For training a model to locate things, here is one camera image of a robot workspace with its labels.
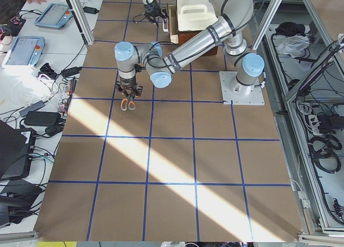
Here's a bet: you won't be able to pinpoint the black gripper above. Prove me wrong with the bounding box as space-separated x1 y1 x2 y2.
144 3 164 26
116 82 143 97

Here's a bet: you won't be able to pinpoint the black orange scissors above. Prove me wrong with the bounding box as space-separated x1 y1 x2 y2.
120 94 136 111

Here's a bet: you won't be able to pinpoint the brown wooden drawer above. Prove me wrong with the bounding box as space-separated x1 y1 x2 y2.
167 5 178 44

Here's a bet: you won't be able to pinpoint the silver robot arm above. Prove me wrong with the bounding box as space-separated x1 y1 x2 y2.
114 0 264 98
141 0 167 26

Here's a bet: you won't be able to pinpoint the white plastic tray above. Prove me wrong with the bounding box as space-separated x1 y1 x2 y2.
177 0 218 31

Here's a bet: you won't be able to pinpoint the black power brick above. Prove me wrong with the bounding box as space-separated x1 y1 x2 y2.
24 111 61 126

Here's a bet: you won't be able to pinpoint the blue teach pendant far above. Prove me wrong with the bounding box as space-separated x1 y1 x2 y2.
34 3 73 29

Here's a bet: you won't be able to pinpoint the blue teach pendant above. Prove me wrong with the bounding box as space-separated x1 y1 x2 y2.
1 36 45 68
34 3 73 29

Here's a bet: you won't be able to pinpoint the blue teach pendant near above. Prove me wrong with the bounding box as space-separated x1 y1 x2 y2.
1 36 45 68

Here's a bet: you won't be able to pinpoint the black laptop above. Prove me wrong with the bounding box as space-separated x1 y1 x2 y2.
1 121 37 181

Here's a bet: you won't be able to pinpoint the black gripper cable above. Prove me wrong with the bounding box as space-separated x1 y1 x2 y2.
132 4 169 24

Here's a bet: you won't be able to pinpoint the aluminium frame post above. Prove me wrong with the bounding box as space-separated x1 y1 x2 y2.
66 0 94 47

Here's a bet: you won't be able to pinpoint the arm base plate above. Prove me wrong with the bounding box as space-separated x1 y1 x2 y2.
219 71 264 105

